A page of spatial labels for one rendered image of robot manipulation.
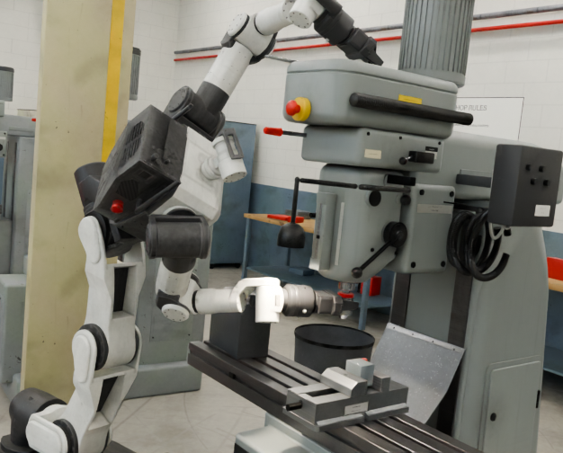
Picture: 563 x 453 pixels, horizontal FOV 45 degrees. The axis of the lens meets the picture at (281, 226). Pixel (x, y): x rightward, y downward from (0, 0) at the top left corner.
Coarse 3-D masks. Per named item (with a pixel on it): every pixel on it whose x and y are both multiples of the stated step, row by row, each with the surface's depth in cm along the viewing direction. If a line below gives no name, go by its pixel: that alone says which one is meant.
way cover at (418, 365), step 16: (384, 336) 228; (400, 336) 223; (416, 336) 219; (384, 352) 225; (400, 352) 220; (416, 352) 216; (432, 352) 212; (448, 352) 208; (384, 368) 222; (400, 368) 218; (416, 368) 213; (432, 368) 210; (448, 368) 206; (416, 384) 210; (432, 384) 207; (448, 384) 203; (416, 400) 206; (432, 400) 203; (416, 416) 201
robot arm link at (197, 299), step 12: (192, 276) 194; (192, 288) 192; (180, 300) 188; (192, 300) 191; (204, 300) 189; (216, 300) 188; (192, 312) 191; (204, 312) 191; (216, 312) 190; (228, 312) 190
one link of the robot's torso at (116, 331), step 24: (96, 240) 197; (96, 264) 198; (120, 264) 201; (144, 264) 208; (96, 288) 202; (120, 288) 207; (96, 312) 203; (120, 312) 208; (96, 336) 200; (120, 336) 203; (96, 360) 200; (120, 360) 205
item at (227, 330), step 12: (228, 288) 240; (240, 312) 223; (252, 312) 225; (216, 324) 238; (228, 324) 230; (240, 324) 224; (252, 324) 226; (264, 324) 229; (216, 336) 238; (228, 336) 230; (240, 336) 224; (252, 336) 227; (264, 336) 229; (228, 348) 230; (240, 348) 225; (252, 348) 227; (264, 348) 230
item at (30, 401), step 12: (24, 396) 230; (36, 396) 228; (48, 396) 229; (12, 408) 229; (24, 408) 225; (36, 408) 223; (12, 420) 228; (24, 420) 223; (12, 432) 228; (24, 432) 224; (0, 444) 231; (12, 444) 228; (24, 444) 226; (120, 444) 240
